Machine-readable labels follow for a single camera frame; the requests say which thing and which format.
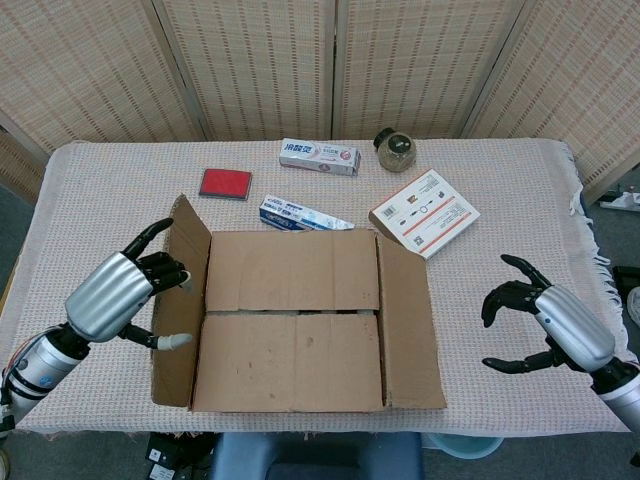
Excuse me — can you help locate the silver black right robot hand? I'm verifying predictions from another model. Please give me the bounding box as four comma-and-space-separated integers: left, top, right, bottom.
479, 253, 617, 376

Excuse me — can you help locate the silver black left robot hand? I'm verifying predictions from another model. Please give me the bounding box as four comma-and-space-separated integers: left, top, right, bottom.
64, 218, 194, 351

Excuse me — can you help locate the brown cardboard box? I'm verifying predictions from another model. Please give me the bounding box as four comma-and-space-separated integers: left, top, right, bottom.
149, 193, 448, 414

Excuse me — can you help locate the white orange-striped product box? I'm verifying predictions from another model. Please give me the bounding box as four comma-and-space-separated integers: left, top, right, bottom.
368, 168, 481, 260

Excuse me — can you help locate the blue white toothpaste box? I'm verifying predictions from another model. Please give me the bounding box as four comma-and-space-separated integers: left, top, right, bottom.
258, 194, 356, 232

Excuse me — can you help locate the white pink toothpaste box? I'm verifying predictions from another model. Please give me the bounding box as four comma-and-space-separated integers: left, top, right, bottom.
278, 138, 363, 178

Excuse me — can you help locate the beige woven tablecloth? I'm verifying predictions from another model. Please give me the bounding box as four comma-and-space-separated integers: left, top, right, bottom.
0, 139, 639, 436

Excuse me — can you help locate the white sneaker shoe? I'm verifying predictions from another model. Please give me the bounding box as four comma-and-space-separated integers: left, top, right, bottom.
598, 185, 640, 210

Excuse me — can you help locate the light blue bucket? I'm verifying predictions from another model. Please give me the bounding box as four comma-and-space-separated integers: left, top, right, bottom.
424, 432, 504, 461

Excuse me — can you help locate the red ink pad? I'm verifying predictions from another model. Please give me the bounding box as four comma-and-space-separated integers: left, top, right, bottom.
198, 168, 253, 202

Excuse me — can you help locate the black device with white labels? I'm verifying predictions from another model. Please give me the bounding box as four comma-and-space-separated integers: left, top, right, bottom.
144, 432, 221, 480

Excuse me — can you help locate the glass jar with black lid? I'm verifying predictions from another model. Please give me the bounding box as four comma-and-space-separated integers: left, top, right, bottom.
373, 127, 417, 174

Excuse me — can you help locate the blue chair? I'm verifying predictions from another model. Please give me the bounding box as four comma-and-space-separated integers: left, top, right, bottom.
208, 430, 425, 480

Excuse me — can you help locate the woven bamboo folding screen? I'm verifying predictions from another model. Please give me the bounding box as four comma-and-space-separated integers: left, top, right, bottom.
0, 0, 640, 206

